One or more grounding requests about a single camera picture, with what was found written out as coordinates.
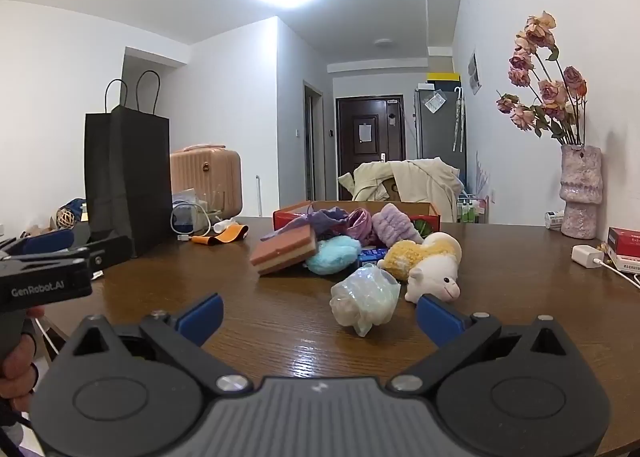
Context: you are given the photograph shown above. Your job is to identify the small white box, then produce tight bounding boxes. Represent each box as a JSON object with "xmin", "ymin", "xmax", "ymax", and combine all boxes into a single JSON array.
[{"xmin": 605, "ymin": 249, "xmax": 640, "ymax": 272}]

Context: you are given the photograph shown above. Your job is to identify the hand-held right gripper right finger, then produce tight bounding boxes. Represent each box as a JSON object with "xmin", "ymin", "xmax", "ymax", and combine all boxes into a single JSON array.
[{"xmin": 387, "ymin": 294, "xmax": 581, "ymax": 395}]

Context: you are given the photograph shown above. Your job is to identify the pink suitcase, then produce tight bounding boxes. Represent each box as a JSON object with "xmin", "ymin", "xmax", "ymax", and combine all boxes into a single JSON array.
[{"xmin": 170, "ymin": 144, "xmax": 243, "ymax": 218}]

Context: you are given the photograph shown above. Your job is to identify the small red box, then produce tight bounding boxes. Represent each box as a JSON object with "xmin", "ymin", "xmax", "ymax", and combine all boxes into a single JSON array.
[{"xmin": 607, "ymin": 227, "xmax": 640, "ymax": 254}]

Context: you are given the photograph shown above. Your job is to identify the purple knit cloth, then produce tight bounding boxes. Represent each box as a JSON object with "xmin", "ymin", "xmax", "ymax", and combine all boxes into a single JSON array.
[{"xmin": 260, "ymin": 207, "xmax": 353, "ymax": 243}]

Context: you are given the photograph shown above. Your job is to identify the hanging folded umbrella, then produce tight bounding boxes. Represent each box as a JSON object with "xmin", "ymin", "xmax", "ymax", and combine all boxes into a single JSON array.
[{"xmin": 452, "ymin": 86, "xmax": 466, "ymax": 153}]

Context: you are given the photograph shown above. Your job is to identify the blue fluffy puff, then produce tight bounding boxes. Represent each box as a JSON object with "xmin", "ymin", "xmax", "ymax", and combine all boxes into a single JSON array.
[{"xmin": 305, "ymin": 236, "xmax": 362, "ymax": 275}]

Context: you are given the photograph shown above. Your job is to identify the clear container with cable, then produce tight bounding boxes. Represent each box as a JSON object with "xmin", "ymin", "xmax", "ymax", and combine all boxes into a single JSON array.
[{"xmin": 171, "ymin": 188, "xmax": 211, "ymax": 233}]

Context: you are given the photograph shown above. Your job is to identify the dark brown door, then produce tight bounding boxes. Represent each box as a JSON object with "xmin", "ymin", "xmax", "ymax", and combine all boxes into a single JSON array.
[{"xmin": 336, "ymin": 96, "xmax": 406, "ymax": 178}]

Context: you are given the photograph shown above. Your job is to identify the brown chair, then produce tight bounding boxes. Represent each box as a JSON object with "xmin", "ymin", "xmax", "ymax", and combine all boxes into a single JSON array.
[{"xmin": 357, "ymin": 174, "xmax": 406, "ymax": 203}]

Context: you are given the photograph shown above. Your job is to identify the pink satin scrunchie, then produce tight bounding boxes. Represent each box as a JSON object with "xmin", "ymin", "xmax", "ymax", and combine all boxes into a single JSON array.
[{"xmin": 345, "ymin": 208, "xmax": 378, "ymax": 247}]

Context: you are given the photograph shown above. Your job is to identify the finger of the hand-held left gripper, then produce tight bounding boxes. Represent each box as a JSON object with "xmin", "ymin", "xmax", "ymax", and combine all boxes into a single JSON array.
[
  {"xmin": 0, "ymin": 228, "xmax": 91, "ymax": 260},
  {"xmin": 60, "ymin": 235, "xmax": 134, "ymax": 280}
]

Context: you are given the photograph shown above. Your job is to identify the pink cleaning sponge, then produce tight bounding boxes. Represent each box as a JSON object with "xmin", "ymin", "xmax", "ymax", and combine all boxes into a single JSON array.
[{"xmin": 250, "ymin": 226, "xmax": 319, "ymax": 278}]

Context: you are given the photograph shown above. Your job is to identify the yellow plush sheep toy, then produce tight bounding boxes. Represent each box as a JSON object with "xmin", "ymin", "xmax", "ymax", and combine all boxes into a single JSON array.
[{"xmin": 376, "ymin": 232, "xmax": 463, "ymax": 305}]

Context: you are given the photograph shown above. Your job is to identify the iridescent bath ball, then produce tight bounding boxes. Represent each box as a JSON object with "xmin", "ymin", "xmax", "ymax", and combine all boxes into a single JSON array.
[{"xmin": 329, "ymin": 263, "xmax": 402, "ymax": 338}]

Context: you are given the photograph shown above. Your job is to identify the small rack with bottles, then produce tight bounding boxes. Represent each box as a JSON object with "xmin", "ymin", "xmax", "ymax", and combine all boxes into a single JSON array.
[{"xmin": 456, "ymin": 190, "xmax": 488, "ymax": 224}]

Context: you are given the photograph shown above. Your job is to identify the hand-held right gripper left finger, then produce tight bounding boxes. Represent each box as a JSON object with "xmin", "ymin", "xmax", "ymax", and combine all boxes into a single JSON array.
[{"xmin": 60, "ymin": 293, "xmax": 253, "ymax": 395}]

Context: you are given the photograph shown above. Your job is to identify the purple fluffy headband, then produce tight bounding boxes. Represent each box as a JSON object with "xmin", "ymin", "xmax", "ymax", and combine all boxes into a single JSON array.
[{"xmin": 371, "ymin": 203, "xmax": 425, "ymax": 247}]

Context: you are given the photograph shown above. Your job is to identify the blue tissue packet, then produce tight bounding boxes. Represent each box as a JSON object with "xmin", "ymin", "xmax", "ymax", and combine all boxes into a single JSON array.
[{"xmin": 356, "ymin": 247, "xmax": 390, "ymax": 267}]

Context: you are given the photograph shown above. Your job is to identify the white adapter cable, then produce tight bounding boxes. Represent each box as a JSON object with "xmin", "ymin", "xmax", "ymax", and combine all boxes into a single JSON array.
[{"xmin": 171, "ymin": 202, "xmax": 213, "ymax": 242}]

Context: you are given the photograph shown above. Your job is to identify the white charging cable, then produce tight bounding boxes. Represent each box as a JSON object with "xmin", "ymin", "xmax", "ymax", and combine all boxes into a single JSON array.
[{"xmin": 592, "ymin": 259, "xmax": 640, "ymax": 289}]

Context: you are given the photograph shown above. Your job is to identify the red cardboard box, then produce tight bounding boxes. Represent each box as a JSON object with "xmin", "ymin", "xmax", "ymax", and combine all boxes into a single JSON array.
[{"xmin": 272, "ymin": 200, "xmax": 443, "ymax": 238}]

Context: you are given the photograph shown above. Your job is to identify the pink textured vase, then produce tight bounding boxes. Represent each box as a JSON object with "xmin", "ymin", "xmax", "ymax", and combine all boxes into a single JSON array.
[{"xmin": 558, "ymin": 144, "xmax": 603, "ymax": 240}]

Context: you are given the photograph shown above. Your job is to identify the orange strap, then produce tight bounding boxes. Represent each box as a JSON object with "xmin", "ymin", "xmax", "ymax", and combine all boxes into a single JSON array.
[{"xmin": 191, "ymin": 224, "xmax": 249, "ymax": 246}]

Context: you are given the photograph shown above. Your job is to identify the white charger plug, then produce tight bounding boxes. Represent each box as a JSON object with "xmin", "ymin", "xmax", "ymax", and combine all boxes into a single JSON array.
[{"xmin": 571, "ymin": 244, "xmax": 606, "ymax": 269}]

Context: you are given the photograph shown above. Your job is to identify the beige coat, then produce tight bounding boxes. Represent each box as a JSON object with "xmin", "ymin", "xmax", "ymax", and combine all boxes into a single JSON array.
[{"xmin": 338, "ymin": 157, "xmax": 466, "ymax": 224}]

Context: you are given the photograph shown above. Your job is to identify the drinking glass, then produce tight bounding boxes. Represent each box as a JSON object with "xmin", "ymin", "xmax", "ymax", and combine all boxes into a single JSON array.
[{"xmin": 200, "ymin": 190, "xmax": 226, "ymax": 225}]

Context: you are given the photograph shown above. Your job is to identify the grey refrigerator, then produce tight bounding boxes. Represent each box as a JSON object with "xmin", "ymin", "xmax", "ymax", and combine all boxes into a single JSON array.
[{"xmin": 413, "ymin": 84, "xmax": 468, "ymax": 173}]

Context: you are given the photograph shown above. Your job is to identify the person's left hand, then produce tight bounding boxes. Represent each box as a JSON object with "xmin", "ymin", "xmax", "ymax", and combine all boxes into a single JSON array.
[{"xmin": 0, "ymin": 306, "xmax": 46, "ymax": 400}]

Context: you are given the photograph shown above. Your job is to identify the dried pink roses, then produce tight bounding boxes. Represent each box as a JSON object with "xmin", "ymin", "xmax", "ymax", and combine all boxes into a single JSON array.
[{"xmin": 495, "ymin": 11, "xmax": 588, "ymax": 147}]

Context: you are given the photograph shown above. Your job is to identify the black paper bag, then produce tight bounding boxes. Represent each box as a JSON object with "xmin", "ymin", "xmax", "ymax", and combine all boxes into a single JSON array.
[{"xmin": 83, "ymin": 70, "xmax": 173, "ymax": 258}]

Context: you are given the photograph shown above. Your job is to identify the wall poster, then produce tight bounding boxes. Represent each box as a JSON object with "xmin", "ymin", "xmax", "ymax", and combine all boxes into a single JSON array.
[{"xmin": 467, "ymin": 50, "xmax": 482, "ymax": 95}]

